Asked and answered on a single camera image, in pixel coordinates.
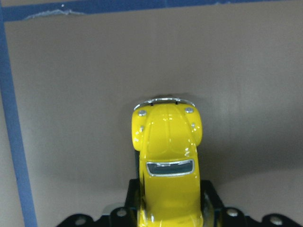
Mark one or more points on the yellow beetle toy car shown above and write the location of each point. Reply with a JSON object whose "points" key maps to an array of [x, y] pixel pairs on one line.
{"points": [[166, 132]]}

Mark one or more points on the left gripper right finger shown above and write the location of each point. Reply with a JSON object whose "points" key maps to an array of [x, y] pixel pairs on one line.
{"points": [[216, 214]]}

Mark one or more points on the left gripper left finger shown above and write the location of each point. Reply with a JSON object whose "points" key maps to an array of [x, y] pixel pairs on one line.
{"points": [[123, 216]]}

